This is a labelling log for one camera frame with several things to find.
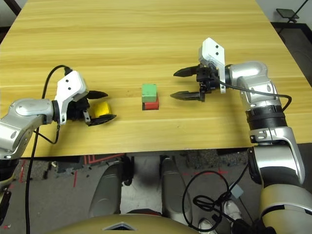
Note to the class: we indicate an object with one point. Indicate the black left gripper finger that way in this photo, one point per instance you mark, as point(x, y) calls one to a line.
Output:
point(102, 119)
point(97, 94)

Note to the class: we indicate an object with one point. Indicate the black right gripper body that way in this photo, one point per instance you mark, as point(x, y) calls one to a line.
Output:
point(206, 75)

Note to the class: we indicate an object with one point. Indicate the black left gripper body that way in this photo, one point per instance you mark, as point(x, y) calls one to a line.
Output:
point(78, 109)

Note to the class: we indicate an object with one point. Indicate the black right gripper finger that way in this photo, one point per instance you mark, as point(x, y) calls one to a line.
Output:
point(186, 95)
point(187, 71)

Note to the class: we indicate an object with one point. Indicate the yellow block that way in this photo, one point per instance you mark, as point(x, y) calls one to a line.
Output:
point(102, 109)

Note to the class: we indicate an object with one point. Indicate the green block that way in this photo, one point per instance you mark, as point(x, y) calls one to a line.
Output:
point(148, 92)

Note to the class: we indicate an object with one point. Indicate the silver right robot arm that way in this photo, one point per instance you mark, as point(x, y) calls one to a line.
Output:
point(265, 97)

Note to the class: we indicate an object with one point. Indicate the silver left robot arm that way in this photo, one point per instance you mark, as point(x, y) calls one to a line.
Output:
point(26, 114)

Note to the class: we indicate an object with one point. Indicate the red block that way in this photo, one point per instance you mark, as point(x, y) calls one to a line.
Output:
point(152, 105)

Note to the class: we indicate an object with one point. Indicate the black mat with red lines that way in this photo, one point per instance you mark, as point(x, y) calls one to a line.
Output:
point(97, 159)

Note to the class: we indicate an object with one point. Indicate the red tape strip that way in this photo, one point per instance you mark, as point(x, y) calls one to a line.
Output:
point(75, 179)

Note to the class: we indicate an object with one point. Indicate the grey left robot leg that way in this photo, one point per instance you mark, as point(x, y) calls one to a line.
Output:
point(104, 192)

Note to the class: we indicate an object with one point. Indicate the grey robot leg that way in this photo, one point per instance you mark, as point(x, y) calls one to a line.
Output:
point(104, 192)
point(174, 190)

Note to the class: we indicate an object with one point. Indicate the grey right robot leg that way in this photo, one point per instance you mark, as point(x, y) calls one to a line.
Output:
point(174, 190)

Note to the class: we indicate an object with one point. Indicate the black stand with flat plate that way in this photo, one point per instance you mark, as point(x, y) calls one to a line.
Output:
point(286, 12)

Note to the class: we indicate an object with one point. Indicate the tan robot torso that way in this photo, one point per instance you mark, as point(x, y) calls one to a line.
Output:
point(85, 226)

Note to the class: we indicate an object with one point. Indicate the dark slanted bar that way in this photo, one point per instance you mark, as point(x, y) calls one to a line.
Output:
point(13, 6)

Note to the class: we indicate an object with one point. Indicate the white shoe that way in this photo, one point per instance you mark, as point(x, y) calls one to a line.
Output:
point(206, 225)
point(231, 209)

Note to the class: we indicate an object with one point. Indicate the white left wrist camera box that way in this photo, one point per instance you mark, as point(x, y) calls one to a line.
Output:
point(70, 85)

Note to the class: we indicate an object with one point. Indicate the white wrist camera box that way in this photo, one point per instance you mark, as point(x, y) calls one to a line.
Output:
point(213, 50)
point(70, 85)

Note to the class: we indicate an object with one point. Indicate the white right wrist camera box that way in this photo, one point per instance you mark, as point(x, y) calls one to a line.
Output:
point(213, 50)

